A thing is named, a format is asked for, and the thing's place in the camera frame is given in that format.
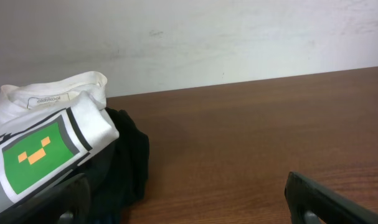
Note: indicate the white folded graphic t-shirt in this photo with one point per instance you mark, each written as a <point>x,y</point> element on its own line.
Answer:
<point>47,130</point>

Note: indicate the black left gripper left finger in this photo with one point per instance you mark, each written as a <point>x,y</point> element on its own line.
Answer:
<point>67,202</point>

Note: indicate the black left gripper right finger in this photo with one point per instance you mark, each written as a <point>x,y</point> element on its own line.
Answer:
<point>311,202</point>

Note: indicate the dark navy folded garment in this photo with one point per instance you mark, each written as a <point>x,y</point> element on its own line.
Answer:
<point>117,175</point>

